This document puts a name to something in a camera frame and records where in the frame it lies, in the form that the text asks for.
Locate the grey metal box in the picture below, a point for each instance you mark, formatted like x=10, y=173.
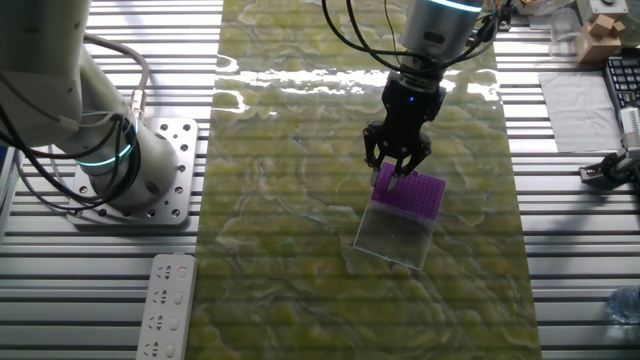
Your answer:
x=607, y=6

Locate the black clamp tool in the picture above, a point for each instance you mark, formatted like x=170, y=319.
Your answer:
x=612, y=167

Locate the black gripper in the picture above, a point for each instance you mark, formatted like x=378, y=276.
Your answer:
x=410, y=110

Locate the green marble pattern mat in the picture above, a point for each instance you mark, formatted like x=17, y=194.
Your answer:
x=300, y=225

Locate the clear plastic water bottle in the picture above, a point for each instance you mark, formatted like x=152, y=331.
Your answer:
x=627, y=305

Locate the black keyboard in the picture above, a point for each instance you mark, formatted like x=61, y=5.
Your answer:
x=625, y=80

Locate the wooden blocks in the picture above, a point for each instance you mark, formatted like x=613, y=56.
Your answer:
x=600, y=40

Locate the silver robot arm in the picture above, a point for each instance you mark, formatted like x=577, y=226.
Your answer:
x=40, y=60

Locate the white power strip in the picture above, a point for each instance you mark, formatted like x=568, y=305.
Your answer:
x=167, y=310

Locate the white paper sheet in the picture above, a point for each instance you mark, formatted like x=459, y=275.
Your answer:
x=580, y=110

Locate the clear glass cup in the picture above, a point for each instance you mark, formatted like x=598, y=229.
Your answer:
x=565, y=32

